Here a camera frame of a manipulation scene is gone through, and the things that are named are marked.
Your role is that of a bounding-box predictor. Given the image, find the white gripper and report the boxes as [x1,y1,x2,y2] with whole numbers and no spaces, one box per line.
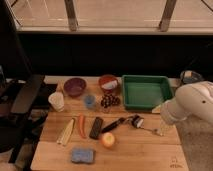
[152,101,179,136]

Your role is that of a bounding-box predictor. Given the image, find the blue sponge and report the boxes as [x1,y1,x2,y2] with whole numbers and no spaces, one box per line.
[71,148,94,164]

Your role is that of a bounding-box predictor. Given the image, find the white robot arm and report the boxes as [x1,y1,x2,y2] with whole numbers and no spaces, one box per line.
[154,81,213,136]

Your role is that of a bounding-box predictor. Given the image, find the green plastic tray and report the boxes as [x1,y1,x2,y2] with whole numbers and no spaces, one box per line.
[122,75,174,111]

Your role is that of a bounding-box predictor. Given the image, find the metal spoon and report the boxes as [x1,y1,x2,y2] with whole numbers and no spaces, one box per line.
[140,127,161,136]

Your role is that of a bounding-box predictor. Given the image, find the black white small object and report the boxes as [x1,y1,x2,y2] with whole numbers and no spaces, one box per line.
[131,115,144,128]

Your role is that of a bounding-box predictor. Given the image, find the grey round dish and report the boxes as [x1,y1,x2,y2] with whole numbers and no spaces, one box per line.
[180,70,204,85]

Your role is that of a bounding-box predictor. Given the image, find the dark purple grapes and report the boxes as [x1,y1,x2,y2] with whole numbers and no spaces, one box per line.
[101,94,120,108]

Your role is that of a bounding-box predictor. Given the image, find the yellow red apple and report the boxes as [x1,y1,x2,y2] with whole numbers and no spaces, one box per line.
[101,132,115,148]

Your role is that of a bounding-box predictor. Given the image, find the red bowl with white item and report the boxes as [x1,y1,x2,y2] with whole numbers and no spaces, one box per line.
[98,74,119,93]

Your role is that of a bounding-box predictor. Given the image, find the black remote control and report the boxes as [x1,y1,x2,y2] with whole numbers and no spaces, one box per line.
[89,117,103,140]

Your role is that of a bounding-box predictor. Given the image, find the blue small cup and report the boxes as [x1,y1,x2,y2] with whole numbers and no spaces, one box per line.
[83,94,96,109]

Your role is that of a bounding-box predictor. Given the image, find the orange carrot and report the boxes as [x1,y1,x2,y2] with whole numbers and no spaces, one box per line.
[78,115,86,139]

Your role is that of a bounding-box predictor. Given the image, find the purple bowl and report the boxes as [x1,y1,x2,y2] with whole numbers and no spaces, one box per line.
[64,77,86,97]

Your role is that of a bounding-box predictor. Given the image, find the white plastic cup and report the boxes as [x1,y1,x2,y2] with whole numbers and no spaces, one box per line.
[48,92,64,112]

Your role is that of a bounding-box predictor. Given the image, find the black chair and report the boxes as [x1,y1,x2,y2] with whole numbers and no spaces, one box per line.
[0,0,44,163]

